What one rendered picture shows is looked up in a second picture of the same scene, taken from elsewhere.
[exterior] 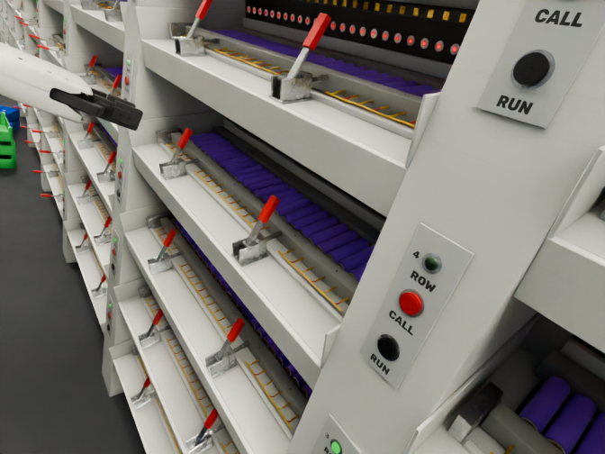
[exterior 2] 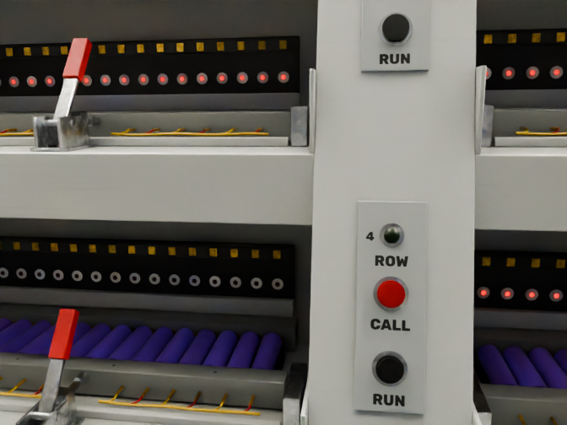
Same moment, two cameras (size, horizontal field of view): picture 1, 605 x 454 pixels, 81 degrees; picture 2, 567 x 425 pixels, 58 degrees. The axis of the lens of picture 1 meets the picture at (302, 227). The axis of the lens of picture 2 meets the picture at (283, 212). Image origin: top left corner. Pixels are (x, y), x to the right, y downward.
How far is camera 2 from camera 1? 0.17 m
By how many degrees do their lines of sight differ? 44
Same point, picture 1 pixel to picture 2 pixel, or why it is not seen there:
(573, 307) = (521, 205)
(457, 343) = (458, 303)
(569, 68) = (423, 21)
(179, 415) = not seen: outside the picture
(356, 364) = not seen: outside the picture
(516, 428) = (511, 394)
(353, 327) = (328, 384)
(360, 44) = (89, 95)
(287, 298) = not seen: outside the picture
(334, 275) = (218, 377)
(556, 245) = (486, 158)
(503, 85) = (377, 45)
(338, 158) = (204, 183)
